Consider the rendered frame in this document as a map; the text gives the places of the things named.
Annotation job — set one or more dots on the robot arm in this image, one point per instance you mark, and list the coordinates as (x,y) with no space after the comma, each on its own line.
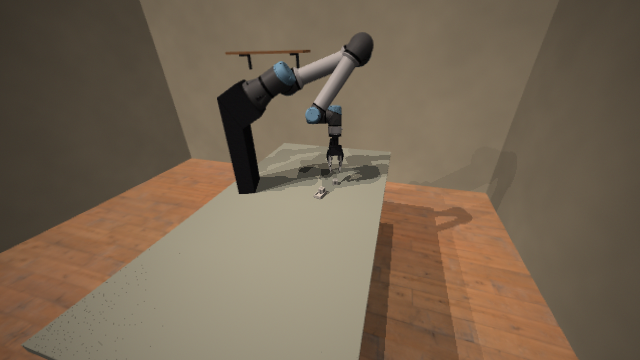
(276,79)

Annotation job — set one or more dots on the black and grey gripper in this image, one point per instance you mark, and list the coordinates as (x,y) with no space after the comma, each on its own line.
(335,151)

